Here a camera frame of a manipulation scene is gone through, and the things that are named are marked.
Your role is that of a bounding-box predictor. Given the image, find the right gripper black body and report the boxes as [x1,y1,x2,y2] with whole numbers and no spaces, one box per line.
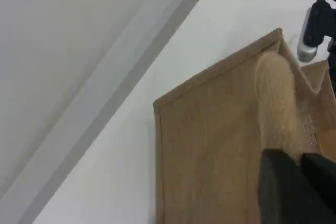
[326,39,336,97]

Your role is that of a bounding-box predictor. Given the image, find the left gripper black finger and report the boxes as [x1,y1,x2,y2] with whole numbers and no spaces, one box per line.
[257,148,336,224]
[300,152,336,208]

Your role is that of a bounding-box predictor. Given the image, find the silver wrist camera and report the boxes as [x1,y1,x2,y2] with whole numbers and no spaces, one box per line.
[297,7,319,62]

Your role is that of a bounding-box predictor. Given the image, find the brown jute tote bag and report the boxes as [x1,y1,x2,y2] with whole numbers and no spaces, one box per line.
[153,27,336,224]

